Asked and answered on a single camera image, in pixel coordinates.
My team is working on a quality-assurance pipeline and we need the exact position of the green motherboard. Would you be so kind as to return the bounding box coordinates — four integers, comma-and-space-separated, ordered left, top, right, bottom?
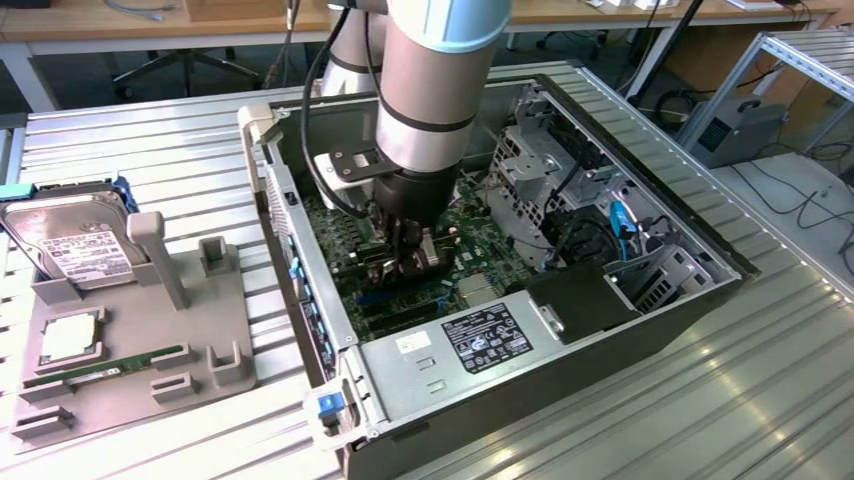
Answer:
299, 167, 535, 346

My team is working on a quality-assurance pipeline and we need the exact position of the hard drive in blue caddy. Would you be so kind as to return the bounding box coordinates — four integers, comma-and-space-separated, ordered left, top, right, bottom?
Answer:
0, 171, 142, 236

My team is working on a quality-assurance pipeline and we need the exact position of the grey cable with connector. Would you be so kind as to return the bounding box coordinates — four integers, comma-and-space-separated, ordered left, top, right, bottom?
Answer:
265, 0, 301, 90

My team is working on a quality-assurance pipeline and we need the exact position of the blue SATA wire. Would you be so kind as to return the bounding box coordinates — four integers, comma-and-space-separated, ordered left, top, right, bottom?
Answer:
606, 198, 637, 262

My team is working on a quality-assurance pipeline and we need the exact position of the silver CPU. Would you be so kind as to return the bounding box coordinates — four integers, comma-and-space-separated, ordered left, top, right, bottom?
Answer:
38, 313, 103, 365

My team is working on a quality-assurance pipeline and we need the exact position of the black office chair base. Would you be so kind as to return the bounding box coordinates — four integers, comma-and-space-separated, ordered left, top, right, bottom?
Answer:
108, 45, 263, 100

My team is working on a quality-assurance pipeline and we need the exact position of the brown box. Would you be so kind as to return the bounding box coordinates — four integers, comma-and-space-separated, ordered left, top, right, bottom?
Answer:
185, 0, 261, 24

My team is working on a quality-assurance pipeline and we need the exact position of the black power wire bundle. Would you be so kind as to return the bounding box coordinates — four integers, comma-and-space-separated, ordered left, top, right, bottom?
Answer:
538, 189, 620, 269

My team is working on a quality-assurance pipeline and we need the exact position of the black floor cable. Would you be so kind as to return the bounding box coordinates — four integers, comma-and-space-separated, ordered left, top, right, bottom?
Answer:
726, 144, 854, 232

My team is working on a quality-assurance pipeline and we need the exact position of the silver metal disk bay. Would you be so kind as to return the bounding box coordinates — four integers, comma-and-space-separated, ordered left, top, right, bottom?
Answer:
486, 82, 646, 269

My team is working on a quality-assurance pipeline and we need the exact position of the silver power supply with label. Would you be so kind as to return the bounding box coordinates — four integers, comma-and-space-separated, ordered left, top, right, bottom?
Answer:
341, 291, 570, 426

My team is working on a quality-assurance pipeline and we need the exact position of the aluminium frame table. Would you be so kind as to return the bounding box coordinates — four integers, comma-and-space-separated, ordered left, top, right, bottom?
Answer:
673, 27, 854, 157

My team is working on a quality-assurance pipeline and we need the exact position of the grey plastic parts rack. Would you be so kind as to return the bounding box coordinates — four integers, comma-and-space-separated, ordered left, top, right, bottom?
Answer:
10, 210, 261, 455

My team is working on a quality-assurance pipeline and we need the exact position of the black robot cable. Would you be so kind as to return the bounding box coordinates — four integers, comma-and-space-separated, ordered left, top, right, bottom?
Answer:
298, 8, 373, 220

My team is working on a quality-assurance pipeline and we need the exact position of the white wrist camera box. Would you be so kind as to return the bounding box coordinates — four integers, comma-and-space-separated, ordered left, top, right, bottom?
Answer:
311, 148, 395, 212

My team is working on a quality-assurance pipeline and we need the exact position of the blue case release latch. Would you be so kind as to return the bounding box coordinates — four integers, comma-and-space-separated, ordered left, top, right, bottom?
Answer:
315, 393, 346, 420

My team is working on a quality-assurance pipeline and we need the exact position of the black plastic air shroud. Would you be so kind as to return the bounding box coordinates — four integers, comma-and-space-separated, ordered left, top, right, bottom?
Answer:
503, 263, 644, 346

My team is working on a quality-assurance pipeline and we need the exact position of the silver chipset heat sink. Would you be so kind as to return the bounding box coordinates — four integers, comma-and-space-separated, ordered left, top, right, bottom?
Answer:
455, 276, 507, 307

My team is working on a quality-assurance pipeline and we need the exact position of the open black PC case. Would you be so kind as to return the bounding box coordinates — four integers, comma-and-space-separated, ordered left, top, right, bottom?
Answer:
238, 72, 762, 480

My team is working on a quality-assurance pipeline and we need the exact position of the black expansion slot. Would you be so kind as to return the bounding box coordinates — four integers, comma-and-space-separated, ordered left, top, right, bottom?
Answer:
363, 299, 446, 335

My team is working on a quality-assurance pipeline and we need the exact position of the grey machine with handle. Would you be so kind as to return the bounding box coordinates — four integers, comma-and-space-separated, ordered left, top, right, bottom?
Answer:
678, 94, 794, 170

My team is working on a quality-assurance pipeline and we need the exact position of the black coiled cable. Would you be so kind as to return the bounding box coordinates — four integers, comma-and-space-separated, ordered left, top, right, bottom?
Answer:
653, 88, 700, 126

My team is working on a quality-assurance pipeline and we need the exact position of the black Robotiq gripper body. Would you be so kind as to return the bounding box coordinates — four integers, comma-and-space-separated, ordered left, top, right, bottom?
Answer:
369, 167, 463, 234

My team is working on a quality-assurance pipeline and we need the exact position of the light blue network cable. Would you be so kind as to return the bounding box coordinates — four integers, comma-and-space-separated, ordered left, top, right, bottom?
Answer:
103, 0, 181, 22

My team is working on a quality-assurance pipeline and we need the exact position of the perforated metal drive cage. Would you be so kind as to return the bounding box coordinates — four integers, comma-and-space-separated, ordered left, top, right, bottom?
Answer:
604, 239, 742, 315

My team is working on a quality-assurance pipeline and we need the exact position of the black stand pole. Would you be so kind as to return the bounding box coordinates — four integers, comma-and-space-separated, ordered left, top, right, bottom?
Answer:
624, 0, 710, 109

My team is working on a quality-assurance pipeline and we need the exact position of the silver hard disk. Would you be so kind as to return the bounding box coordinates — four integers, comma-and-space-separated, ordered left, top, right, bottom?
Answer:
0, 192, 150, 292

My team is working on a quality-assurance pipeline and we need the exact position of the wooden desk white frame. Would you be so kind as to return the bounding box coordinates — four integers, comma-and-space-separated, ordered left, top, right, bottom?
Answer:
0, 0, 335, 115
506, 0, 844, 99

